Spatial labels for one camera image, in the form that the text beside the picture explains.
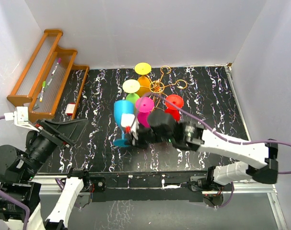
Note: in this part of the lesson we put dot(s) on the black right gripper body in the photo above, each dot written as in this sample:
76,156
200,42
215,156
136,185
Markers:
146,136

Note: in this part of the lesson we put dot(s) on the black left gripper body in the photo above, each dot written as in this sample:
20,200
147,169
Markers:
44,141

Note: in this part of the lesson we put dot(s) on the pink wine glass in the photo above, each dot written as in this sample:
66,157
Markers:
144,106

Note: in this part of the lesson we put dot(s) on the blue wine glass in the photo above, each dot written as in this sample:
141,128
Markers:
123,112

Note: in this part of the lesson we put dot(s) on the red wine glass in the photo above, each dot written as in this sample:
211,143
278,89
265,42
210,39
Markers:
173,103

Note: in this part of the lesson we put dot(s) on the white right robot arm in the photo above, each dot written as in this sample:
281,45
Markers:
253,161

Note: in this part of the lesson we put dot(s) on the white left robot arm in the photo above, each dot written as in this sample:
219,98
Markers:
20,205

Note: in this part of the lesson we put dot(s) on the green wine glass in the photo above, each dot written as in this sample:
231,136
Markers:
130,87

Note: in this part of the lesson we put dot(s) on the orange wine glass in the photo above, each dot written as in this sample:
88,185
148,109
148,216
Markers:
143,69

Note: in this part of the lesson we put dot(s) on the white red small box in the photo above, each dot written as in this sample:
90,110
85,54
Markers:
70,109

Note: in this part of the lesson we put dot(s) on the wooden tiered shelf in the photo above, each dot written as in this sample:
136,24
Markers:
38,69

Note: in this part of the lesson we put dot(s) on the green capped marker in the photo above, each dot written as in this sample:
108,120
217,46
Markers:
42,91

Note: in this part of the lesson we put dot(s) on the purple capped marker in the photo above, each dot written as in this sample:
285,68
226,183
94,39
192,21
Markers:
56,66

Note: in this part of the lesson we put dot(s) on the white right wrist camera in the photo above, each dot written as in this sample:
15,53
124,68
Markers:
130,125

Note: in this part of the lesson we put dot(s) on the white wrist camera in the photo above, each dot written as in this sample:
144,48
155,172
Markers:
130,125
20,117

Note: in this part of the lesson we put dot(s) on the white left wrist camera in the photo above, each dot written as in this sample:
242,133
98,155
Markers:
20,117

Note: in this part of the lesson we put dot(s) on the gold wire glass rack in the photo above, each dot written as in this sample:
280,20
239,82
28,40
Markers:
157,87

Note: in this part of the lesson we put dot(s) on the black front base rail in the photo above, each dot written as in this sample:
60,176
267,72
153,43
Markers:
144,186

